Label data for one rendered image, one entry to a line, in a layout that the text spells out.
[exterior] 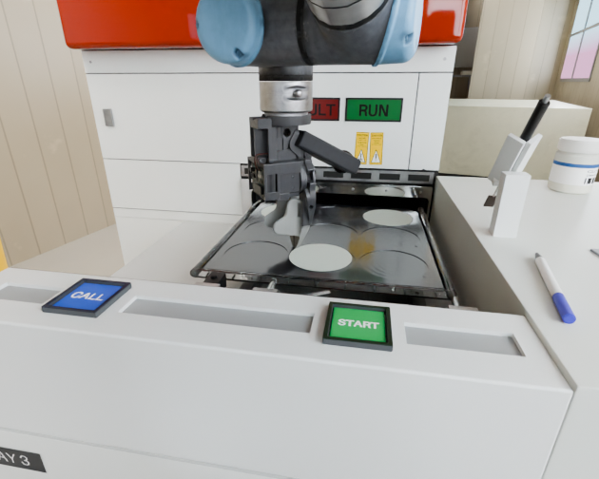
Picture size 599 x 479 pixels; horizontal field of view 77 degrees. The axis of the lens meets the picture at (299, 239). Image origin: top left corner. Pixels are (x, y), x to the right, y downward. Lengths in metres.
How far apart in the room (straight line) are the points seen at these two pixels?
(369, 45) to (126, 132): 0.75
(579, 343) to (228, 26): 0.42
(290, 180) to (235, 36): 0.22
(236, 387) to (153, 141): 0.76
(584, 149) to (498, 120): 4.12
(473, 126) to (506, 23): 2.75
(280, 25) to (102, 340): 0.33
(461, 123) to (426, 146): 4.07
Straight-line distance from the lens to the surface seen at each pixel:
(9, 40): 3.19
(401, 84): 0.85
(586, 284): 0.49
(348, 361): 0.30
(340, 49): 0.40
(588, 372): 0.35
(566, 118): 5.03
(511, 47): 7.35
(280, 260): 0.59
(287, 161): 0.55
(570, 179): 0.85
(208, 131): 0.93
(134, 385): 0.39
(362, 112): 0.85
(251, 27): 0.42
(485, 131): 4.95
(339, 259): 0.59
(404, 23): 0.39
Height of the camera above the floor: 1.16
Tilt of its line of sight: 23 degrees down
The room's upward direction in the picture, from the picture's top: straight up
